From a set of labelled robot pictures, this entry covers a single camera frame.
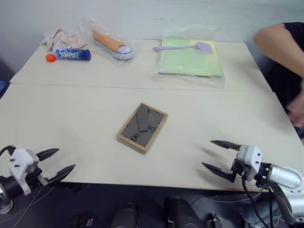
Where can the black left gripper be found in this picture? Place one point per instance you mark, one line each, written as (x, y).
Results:
(38, 178)

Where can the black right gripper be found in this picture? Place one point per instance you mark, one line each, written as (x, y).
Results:
(238, 169)

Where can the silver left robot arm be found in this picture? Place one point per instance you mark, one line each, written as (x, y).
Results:
(8, 187)

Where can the person's bare forearm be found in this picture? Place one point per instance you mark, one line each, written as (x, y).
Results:
(278, 45)

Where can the person's bare hand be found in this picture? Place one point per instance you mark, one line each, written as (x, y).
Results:
(297, 111)

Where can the blue denim fabric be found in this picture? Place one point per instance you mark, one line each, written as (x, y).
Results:
(259, 213)

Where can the clear plastic cloth bag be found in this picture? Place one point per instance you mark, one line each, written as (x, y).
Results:
(213, 82)

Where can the dark rounded shape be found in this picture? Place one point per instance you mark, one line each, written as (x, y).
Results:
(126, 217)

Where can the blue round object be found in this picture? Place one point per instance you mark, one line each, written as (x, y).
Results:
(2, 86)

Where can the green folded cloth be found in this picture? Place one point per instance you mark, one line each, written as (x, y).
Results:
(187, 63)

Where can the small orange cap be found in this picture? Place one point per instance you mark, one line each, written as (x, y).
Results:
(50, 58)

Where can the blue printed cylindrical can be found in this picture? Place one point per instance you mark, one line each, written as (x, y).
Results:
(73, 54)

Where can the purple silicone spatula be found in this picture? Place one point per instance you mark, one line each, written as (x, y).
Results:
(202, 46)

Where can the clear plastic sneaker bag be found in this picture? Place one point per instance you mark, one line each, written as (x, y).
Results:
(123, 62)

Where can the pink crumpled cloth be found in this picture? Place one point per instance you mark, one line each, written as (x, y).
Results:
(63, 38)

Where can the orange canvas sneaker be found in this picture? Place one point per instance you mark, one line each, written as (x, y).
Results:
(109, 42)

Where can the person's black shirt sleeve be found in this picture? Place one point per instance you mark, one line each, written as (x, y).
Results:
(295, 29)

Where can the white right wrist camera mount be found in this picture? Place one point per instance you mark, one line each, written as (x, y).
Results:
(251, 158)

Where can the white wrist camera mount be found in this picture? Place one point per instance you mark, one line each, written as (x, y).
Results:
(20, 164)
(251, 158)

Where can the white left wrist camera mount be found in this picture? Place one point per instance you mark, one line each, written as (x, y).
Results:
(20, 164)

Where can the wooden picture frame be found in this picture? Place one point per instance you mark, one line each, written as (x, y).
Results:
(133, 133)

